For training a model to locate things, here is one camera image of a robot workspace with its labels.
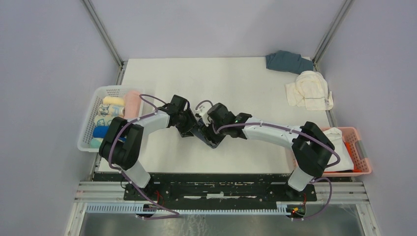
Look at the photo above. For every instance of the pink towel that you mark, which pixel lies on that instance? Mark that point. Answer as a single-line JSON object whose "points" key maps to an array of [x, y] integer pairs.
{"points": [[132, 104]]}

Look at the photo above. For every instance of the pink plastic basket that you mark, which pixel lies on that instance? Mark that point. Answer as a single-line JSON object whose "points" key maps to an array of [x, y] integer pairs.
{"points": [[351, 135]]}

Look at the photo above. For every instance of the patterned rolled towel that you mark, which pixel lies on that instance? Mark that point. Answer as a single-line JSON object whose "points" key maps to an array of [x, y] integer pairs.
{"points": [[111, 110], [103, 120]]}

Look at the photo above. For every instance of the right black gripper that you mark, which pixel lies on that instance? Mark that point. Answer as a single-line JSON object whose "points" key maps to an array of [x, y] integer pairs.
{"points": [[207, 131]]}

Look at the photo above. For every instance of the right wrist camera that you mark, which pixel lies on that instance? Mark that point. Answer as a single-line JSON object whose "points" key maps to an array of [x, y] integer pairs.
{"points": [[202, 113]]}

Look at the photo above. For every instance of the teal blue towel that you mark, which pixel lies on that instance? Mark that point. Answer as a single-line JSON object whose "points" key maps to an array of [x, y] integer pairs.
{"points": [[285, 61]]}

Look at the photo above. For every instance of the white cable duct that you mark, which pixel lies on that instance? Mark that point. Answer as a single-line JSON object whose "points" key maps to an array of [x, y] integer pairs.
{"points": [[139, 208]]}

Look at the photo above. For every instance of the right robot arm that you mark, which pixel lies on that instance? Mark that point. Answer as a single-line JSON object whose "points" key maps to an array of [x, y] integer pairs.
{"points": [[312, 149]]}

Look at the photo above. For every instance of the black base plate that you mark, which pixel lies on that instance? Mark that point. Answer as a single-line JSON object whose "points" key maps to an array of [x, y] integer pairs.
{"points": [[214, 191]]}

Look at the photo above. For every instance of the white plastic basket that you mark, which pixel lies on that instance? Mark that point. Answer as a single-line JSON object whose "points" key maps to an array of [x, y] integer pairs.
{"points": [[88, 126]]}

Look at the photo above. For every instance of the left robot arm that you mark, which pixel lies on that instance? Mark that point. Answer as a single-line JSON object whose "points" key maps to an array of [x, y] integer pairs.
{"points": [[122, 143]]}

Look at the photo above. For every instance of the orange item in basket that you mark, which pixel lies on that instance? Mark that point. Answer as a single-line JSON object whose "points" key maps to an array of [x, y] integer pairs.
{"points": [[348, 147]]}

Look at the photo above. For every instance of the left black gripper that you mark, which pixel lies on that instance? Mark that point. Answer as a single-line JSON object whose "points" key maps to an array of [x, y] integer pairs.
{"points": [[185, 132]]}

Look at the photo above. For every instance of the dark blue towel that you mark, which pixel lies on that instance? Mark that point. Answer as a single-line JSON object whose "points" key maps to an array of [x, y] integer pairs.
{"points": [[200, 135]]}

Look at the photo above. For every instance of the cream white towel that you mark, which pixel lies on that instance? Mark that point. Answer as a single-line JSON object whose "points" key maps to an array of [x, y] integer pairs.
{"points": [[310, 90]]}

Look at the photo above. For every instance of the white towel in basket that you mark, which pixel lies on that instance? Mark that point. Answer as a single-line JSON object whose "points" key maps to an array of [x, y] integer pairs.
{"points": [[345, 164]]}

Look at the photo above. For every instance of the blue rolled towel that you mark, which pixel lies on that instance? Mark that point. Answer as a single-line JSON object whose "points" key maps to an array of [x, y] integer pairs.
{"points": [[100, 131]]}

